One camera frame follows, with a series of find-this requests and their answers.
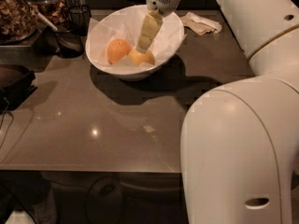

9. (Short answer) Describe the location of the white paper liner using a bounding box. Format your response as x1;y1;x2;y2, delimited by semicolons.
87;7;187;74

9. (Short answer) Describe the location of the large glass snack jar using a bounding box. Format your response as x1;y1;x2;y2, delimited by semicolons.
0;0;37;45

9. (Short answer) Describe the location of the black device at left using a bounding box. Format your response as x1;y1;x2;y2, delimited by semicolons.
0;64;36;112

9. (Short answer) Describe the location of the yellowish orange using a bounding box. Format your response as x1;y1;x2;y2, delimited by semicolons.
128;49;155;65

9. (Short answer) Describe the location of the cable under table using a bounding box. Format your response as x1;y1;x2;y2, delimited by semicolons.
83;173;129;224

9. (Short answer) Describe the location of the black cable at left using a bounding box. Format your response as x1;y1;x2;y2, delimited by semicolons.
0;97;15;149

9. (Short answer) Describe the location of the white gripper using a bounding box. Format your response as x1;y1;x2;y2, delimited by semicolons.
135;0;181;53

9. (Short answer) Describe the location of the smaller glass snack jar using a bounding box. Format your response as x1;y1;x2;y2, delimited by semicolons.
26;0;70;24

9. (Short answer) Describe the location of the crumpled paper napkin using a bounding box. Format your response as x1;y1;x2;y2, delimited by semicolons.
180;12;222;35

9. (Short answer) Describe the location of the black wire mesh cup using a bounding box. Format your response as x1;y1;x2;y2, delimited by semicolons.
69;5;92;36

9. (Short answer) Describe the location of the white bowl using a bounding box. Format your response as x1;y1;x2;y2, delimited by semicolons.
84;4;185;82

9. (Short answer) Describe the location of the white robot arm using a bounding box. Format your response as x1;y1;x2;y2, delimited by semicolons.
180;0;299;224

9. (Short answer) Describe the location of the dark metal tray stand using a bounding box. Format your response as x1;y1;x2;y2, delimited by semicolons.
0;28;59;72

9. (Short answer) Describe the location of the left orange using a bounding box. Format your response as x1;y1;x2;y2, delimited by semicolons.
107;39;131;64

